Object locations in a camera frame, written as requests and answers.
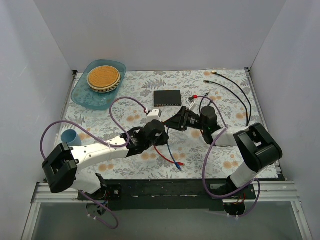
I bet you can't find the black network switch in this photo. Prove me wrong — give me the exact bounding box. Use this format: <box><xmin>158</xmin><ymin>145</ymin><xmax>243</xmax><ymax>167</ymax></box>
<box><xmin>153</xmin><ymin>90</ymin><xmax>182</xmax><ymax>107</ymax></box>

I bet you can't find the red ethernet cable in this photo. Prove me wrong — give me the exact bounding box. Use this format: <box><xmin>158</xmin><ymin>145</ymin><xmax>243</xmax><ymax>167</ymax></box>
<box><xmin>153</xmin><ymin>121</ymin><xmax>185</xmax><ymax>167</ymax></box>

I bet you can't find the blue ethernet cable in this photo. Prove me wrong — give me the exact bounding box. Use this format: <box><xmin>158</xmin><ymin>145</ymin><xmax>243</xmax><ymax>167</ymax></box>
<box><xmin>166</xmin><ymin>127</ymin><xmax>183</xmax><ymax>172</ymax></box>

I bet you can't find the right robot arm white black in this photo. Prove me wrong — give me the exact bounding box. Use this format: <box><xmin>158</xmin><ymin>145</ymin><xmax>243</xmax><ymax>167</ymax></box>
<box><xmin>164</xmin><ymin>106</ymin><xmax>283</xmax><ymax>199</ymax></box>

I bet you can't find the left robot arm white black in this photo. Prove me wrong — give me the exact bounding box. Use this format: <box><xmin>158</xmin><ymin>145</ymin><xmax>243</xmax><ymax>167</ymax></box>
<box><xmin>42</xmin><ymin>119</ymin><xmax>169</xmax><ymax>200</ymax></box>

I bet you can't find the floral patterned table mat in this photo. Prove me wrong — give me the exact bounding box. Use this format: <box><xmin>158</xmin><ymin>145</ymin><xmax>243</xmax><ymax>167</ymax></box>
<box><xmin>61</xmin><ymin>70</ymin><xmax>262</xmax><ymax>179</ymax></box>

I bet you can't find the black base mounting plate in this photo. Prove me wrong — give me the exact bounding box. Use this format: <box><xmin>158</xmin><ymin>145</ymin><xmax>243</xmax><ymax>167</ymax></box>
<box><xmin>77</xmin><ymin>177</ymin><xmax>258</xmax><ymax>211</ymax></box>

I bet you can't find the blue transparent plastic tray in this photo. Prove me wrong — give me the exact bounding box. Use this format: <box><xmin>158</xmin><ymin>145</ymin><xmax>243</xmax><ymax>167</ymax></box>
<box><xmin>71</xmin><ymin>59</ymin><xmax>127</xmax><ymax>111</ymax></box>

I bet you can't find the woven orange round basket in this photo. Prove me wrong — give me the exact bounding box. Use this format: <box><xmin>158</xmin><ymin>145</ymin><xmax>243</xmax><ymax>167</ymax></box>
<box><xmin>87</xmin><ymin>65</ymin><xmax>121</xmax><ymax>93</ymax></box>

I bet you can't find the small blue plastic cup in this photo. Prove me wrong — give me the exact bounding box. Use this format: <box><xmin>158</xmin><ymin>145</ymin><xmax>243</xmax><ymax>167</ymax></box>
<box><xmin>60</xmin><ymin>129</ymin><xmax>82</xmax><ymax>147</ymax></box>

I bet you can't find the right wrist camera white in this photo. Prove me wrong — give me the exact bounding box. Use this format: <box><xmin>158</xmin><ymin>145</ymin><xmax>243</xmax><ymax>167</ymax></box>
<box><xmin>186</xmin><ymin>95</ymin><xmax>198</xmax><ymax>111</ymax></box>

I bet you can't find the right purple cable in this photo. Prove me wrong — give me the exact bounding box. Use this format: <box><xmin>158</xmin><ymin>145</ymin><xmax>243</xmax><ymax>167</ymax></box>
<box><xmin>199</xmin><ymin>96</ymin><xmax>262</xmax><ymax>218</ymax></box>

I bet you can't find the long black coax cable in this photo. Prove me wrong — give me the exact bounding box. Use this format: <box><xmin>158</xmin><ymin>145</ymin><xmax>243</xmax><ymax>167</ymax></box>
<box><xmin>209</xmin><ymin>70</ymin><xmax>252</xmax><ymax>126</ymax></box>

